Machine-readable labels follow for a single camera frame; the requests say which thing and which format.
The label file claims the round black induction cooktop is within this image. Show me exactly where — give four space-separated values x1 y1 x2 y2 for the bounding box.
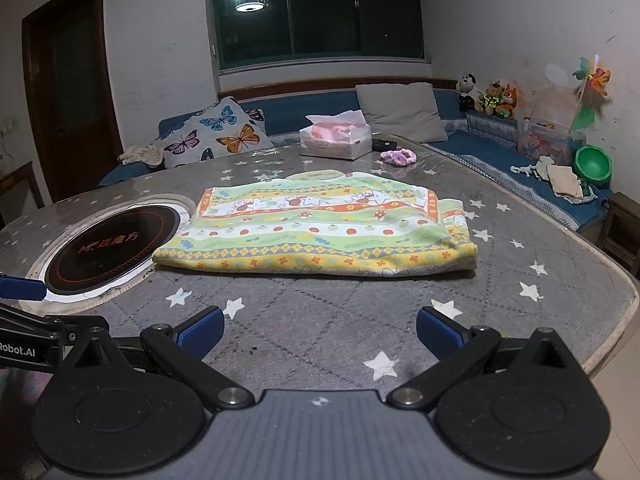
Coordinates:
20 194 195 315

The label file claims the green plastic bowl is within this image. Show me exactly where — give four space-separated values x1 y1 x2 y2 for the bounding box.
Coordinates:
574 144 613 188

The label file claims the beige folded cloth on sofa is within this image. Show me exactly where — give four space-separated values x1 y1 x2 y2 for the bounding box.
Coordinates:
510 156 597 205

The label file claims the dark window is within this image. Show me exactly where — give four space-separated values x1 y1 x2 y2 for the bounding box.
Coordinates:
213 0 425 70

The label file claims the orange fox plush toy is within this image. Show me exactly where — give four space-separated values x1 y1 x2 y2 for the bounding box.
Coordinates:
496 84 518 119

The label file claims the blue sofa bench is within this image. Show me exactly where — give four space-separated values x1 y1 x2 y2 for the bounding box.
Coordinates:
96 88 616 233

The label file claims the yellow bear plush toy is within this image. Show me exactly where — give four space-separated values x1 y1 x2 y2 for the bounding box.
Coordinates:
476 80 504 116

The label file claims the dark wooden side table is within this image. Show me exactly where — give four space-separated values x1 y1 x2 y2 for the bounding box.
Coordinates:
0 162 46 228

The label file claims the patterned green children's jacket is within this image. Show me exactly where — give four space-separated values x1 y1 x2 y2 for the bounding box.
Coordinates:
152 172 477 278

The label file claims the small brown wooden stool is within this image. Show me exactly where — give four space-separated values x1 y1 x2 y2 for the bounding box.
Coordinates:
597 192 640 278

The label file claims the clear plastic toy box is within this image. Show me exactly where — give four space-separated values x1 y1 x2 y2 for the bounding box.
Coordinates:
516 117 587 166

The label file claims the grey plain pillow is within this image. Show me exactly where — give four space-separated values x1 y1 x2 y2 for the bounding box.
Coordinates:
355 82 447 144

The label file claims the butterfly print pillow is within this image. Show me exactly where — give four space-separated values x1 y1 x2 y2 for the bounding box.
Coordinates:
154 98 273 169

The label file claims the pink tissue box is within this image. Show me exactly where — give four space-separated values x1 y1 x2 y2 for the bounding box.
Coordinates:
299 110 372 160

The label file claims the dark wooden door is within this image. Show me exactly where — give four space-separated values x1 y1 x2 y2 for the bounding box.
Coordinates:
22 0 122 202

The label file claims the colourful pinwheel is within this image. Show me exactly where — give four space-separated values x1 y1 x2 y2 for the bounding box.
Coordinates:
572 54 612 130

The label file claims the pink hair tie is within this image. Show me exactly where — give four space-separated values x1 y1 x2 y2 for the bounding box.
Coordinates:
380 147 419 167

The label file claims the panda plush toy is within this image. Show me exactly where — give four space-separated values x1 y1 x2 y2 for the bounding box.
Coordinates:
457 73 484 113

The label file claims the beige crumpled cloth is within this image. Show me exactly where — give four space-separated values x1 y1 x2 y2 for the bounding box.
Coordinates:
118 144 164 168

